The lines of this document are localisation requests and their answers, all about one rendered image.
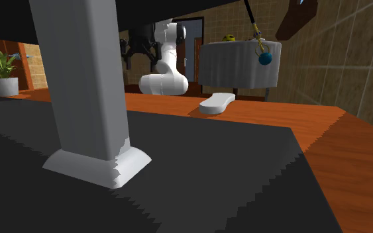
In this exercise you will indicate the dark brown wall fixture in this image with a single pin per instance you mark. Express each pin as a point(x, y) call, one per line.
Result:
point(297, 17)

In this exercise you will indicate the white flat rounded object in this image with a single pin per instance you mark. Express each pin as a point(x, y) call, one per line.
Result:
point(217, 102)

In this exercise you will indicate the orange wooden desk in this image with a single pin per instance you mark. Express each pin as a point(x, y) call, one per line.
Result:
point(351, 167)

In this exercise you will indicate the orange wooden cabinet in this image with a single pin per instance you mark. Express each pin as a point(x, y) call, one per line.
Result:
point(24, 69)

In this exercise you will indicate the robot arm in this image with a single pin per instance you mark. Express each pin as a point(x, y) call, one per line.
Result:
point(165, 82)

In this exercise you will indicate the dark framed door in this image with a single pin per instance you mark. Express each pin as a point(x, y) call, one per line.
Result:
point(193, 48)

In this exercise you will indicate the green plant in white pot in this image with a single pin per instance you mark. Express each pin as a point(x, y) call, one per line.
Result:
point(5, 85)

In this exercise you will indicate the round table with grey cloth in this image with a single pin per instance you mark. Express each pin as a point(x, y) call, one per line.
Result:
point(234, 64)

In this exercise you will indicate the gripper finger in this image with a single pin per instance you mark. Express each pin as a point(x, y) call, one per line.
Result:
point(154, 59)
point(128, 56)

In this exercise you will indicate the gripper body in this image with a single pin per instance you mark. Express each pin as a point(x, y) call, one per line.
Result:
point(142, 37)

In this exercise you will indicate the black wand with blue ball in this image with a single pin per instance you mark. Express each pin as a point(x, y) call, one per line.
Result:
point(265, 58)

